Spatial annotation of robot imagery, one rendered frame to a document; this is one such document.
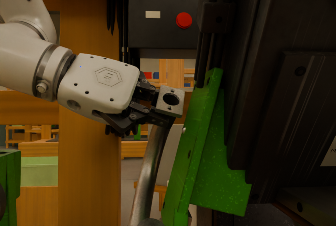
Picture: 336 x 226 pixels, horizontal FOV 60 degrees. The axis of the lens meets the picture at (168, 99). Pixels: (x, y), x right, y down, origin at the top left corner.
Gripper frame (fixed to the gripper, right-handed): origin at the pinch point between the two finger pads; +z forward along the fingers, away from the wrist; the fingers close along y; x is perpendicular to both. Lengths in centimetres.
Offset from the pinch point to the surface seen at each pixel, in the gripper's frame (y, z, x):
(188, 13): 24.6, 0.3, -4.6
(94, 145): 8.3, -10.2, 26.4
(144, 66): 798, -11, 613
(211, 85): -6.3, 3.1, -12.2
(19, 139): 507, -318, 832
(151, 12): 23.0, -7.1, -2.7
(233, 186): -13.0, 9.5, -4.4
